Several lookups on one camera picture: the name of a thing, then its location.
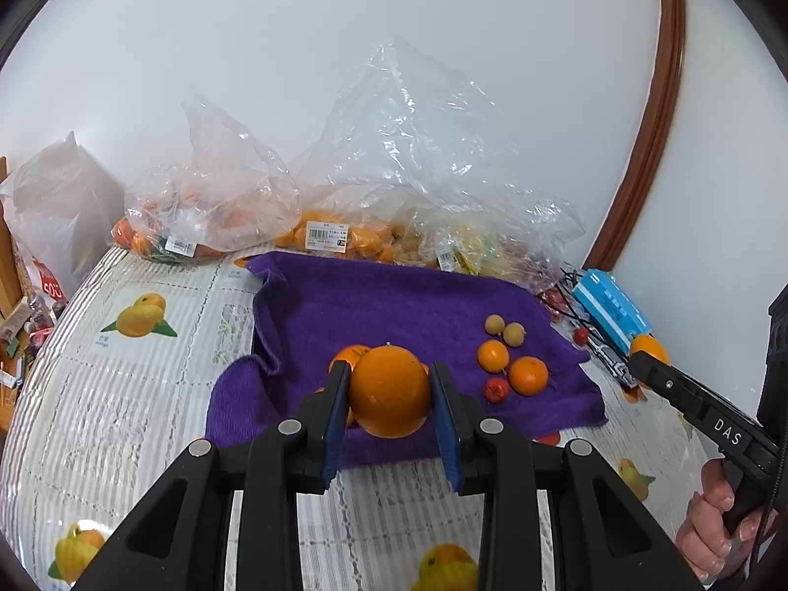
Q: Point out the brown wooden door frame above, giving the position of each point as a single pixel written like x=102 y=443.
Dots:
x=646 y=135

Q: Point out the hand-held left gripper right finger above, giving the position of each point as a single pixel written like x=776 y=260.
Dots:
x=449 y=431

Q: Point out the clear bag of red fruit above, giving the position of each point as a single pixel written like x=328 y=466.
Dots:
x=554 y=301

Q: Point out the small red tomato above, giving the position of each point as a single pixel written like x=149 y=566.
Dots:
x=580 y=335
x=497 y=390

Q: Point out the white plastic bag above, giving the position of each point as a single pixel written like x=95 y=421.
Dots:
x=61 y=215

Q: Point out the blue tissue box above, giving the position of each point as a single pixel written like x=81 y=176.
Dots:
x=609 y=308

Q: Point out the purple towel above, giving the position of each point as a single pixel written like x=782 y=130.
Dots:
x=394 y=301

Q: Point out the clear bag of yellow fruit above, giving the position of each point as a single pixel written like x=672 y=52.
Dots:
x=468 y=246

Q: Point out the clear bag of mandarins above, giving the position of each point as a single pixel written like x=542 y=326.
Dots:
x=345 y=237

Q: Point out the person's right hand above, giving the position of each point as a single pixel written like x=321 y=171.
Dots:
x=702 y=523

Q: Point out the assorted small bottles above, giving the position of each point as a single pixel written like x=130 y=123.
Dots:
x=31 y=326

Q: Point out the yellow-brown longan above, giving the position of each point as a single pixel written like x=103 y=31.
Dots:
x=494 y=324
x=513 y=334

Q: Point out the fruit print tablecloth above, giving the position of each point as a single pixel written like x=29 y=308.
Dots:
x=141 y=412

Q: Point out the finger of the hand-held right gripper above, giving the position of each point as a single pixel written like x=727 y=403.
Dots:
x=708 y=415

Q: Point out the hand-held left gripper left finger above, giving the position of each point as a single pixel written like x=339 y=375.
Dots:
x=332 y=431

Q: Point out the large orange with stem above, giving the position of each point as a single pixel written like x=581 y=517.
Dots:
x=341 y=360

